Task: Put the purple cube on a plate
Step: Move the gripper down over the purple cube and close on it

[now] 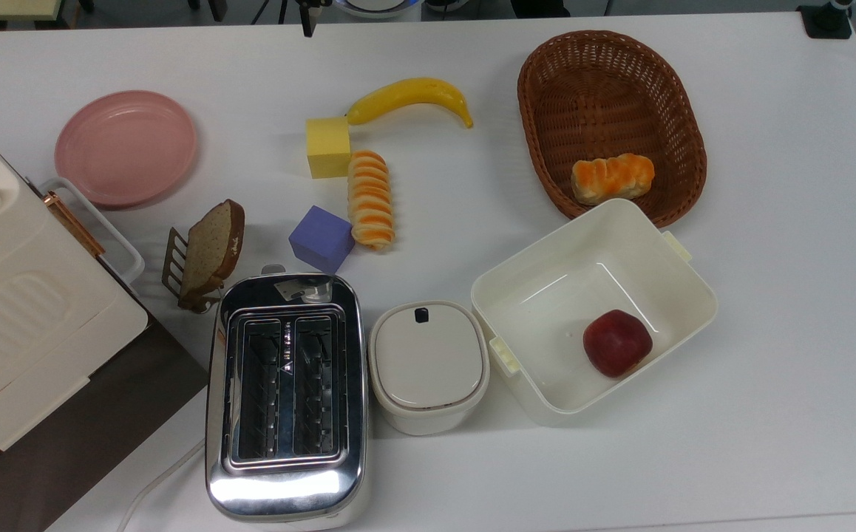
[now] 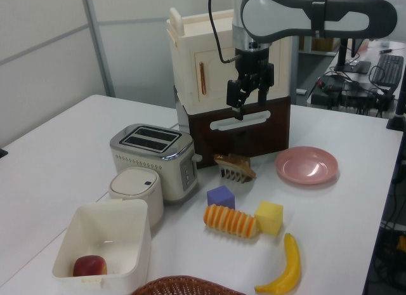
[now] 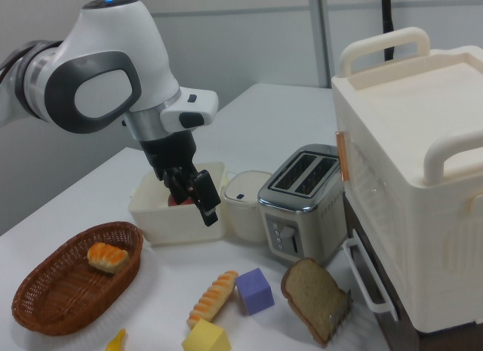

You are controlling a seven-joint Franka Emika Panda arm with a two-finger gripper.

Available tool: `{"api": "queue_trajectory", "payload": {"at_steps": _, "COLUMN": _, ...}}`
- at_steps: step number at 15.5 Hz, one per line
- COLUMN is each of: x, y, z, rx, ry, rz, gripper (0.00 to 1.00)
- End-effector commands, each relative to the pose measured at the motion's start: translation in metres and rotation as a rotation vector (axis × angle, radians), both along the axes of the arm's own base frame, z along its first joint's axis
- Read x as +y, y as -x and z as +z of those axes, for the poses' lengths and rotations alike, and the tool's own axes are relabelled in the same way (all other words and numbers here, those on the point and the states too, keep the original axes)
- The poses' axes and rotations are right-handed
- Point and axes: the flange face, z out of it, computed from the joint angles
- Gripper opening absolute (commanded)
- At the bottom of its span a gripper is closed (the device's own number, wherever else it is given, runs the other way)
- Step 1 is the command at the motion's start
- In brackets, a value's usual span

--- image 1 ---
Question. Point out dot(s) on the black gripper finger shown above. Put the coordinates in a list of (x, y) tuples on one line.
[(313, 21), (305, 19)]

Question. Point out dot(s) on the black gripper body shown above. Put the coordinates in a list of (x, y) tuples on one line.
[(315, 3)]

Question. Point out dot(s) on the purple foam cube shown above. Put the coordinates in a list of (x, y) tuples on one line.
[(321, 238)]

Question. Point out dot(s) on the yellow foam cube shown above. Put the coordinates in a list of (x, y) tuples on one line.
[(328, 148)]

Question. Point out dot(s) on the pink round plate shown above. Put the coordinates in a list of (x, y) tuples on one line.
[(125, 148)]

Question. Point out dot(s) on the black tripod legs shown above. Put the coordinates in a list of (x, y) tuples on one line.
[(281, 10)]

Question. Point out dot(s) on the yellow toy banana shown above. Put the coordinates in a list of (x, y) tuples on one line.
[(406, 94)]

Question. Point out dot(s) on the long striped bread roll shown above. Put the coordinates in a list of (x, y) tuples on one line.
[(370, 203)]

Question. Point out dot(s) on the black floor object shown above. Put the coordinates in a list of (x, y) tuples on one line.
[(539, 7)]

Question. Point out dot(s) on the brown toy bread slice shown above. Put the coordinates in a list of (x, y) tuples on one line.
[(173, 258)]

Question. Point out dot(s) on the brown wicker basket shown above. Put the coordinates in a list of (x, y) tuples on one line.
[(605, 96)]

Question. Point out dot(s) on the short striped bread roll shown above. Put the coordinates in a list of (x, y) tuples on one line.
[(613, 177)]

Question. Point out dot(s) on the small white lidded bin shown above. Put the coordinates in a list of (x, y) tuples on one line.
[(428, 362)]

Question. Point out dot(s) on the white square plastic bin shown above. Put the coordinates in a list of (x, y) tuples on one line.
[(546, 310)]

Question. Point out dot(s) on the cream toy cabinet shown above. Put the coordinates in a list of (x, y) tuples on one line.
[(14, 332)]

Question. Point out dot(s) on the red toy apple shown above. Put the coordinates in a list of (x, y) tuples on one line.
[(617, 343)]

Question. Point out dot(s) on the chrome and cream toaster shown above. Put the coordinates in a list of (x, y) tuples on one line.
[(287, 488)]

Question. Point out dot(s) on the black pole clamp mount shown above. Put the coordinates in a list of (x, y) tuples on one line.
[(827, 26)]

